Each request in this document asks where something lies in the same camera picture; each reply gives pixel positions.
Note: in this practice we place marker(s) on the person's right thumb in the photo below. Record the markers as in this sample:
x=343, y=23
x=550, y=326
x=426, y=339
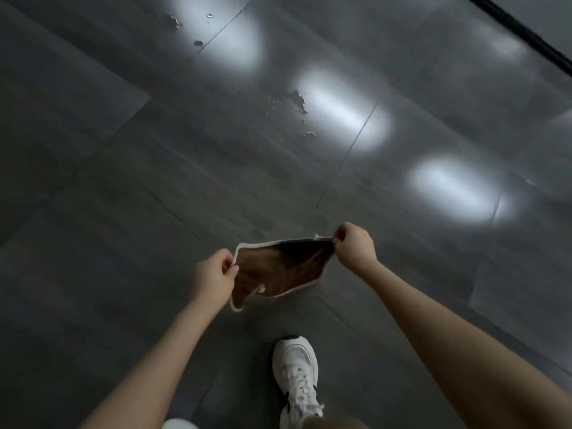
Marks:
x=336, y=245

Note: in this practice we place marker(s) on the person's left forearm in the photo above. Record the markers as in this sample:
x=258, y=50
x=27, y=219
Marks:
x=147, y=373

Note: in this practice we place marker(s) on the person's left hand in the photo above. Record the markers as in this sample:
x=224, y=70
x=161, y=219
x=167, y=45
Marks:
x=211, y=279

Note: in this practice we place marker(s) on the person's left thumb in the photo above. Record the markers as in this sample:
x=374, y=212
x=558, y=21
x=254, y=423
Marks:
x=232, y=273

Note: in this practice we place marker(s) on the person's right forearm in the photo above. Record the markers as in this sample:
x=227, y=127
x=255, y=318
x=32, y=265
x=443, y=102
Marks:
x=464, y=352

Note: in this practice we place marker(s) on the person's right hand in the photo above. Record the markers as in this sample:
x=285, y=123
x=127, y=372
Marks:
x=356, y=250

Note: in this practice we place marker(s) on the brown cloth with white trim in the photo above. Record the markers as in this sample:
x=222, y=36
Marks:
x=279, y=270

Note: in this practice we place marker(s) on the white sneaker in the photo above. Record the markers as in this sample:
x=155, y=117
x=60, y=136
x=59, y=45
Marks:
x=179, y=424
x=296, y=379

